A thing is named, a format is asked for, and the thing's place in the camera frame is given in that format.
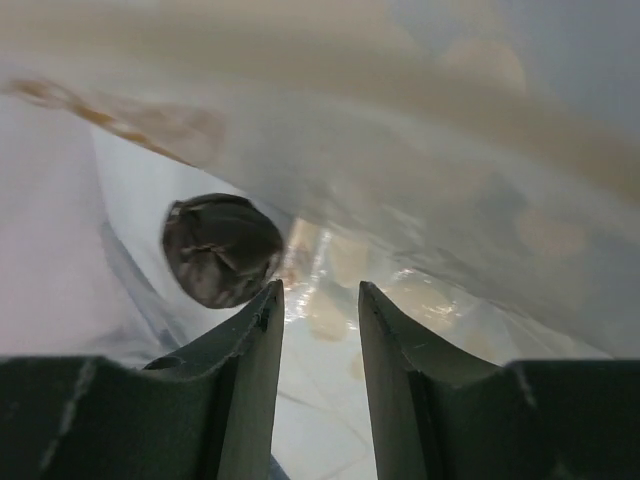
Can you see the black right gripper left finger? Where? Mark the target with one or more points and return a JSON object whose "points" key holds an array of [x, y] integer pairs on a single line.
{"points": [[204, 411]]}

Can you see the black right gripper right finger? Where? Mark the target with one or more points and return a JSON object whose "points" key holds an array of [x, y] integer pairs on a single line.
{"points": [[438, 412]]}

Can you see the dark round fake fruit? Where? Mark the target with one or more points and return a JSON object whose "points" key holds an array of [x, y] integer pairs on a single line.
{"points": [[221, 249]]}

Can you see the clear zip top bag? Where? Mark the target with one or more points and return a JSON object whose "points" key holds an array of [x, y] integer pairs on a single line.
{"points": [[477, 161]]}

